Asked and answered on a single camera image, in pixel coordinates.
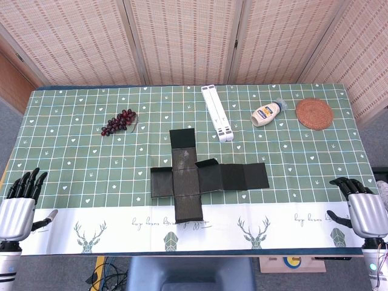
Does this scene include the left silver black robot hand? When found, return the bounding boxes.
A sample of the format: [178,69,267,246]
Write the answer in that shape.
[0,167,59,243]

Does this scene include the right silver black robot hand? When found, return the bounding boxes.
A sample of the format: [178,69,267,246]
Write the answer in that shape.
[326,176,388,240]

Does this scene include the black cardboard box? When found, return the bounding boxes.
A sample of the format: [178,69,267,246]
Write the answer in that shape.
[150,128,270,225]

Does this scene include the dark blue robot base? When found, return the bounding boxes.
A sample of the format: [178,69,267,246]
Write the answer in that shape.
[125,256,257,291]

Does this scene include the green grid tablecloth with deer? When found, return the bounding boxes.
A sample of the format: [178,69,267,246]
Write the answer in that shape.
[0,83,388,257]

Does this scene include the round brown woven coaster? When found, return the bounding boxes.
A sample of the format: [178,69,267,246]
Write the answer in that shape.
[295,98,335,131]

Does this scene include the brown wooden door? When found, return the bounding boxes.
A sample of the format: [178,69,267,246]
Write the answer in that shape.
[0,51,40,115]

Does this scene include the dark red grape bunch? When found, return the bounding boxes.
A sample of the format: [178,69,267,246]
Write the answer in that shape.
[101,109,140,137]

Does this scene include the mayonnaise squeeze bottle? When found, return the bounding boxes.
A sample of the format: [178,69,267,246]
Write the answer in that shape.
[250,98,289,128]

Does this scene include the white folding laptop stand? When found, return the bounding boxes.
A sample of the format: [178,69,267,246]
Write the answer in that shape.
[201,85,235,143]

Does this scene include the woven bamboo folding screen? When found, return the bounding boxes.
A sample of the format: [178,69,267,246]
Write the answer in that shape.
[0,0,388,124]

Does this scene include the right arm wiring cable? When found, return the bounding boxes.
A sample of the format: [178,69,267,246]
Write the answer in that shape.
[375,241,388,289]

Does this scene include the black floor cables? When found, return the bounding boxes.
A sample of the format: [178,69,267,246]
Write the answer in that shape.
[85,256,131,291]

